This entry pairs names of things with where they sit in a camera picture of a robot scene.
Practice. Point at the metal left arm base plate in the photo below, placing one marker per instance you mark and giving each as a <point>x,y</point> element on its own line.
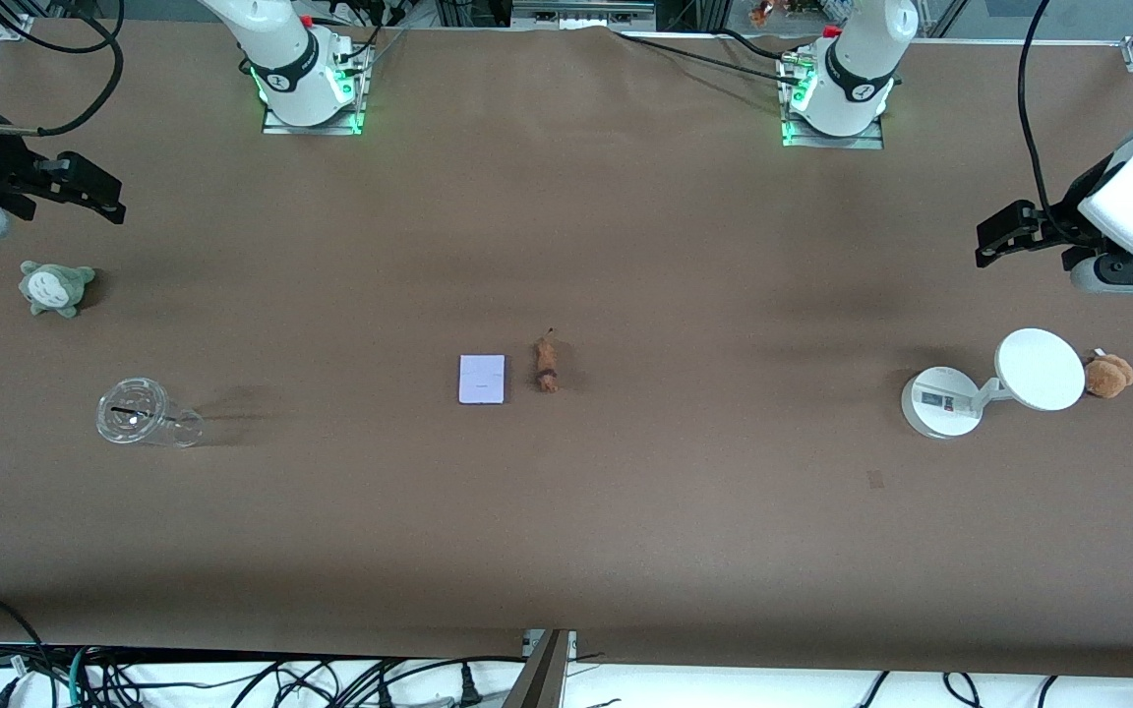
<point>832,142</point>

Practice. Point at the small orange toy figure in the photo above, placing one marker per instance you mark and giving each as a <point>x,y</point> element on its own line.
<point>763,14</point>

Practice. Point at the small lavender card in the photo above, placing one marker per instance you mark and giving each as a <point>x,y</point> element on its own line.
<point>482,380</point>

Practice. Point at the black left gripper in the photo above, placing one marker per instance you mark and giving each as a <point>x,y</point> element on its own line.
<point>1061,225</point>

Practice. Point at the clear plastic cup with lid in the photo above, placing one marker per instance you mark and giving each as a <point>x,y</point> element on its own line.
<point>168,428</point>

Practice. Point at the grey-green plush creature toy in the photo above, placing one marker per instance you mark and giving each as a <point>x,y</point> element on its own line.
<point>55,288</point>

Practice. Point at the grey metal device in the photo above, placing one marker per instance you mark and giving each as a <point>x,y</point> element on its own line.
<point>581,15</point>

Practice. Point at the black power plug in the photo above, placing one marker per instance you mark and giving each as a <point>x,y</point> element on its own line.
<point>470,688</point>

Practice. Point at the white round desk lamp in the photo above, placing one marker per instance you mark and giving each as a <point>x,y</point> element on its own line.
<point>1039,369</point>

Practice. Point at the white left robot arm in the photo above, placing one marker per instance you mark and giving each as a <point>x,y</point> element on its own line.
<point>857,69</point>

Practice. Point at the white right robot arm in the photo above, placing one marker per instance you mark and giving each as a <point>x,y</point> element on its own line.
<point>296,69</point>

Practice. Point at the black straw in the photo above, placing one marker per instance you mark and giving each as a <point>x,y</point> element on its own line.
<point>129,410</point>

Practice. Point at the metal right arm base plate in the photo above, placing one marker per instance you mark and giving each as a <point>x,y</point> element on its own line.
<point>311,128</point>

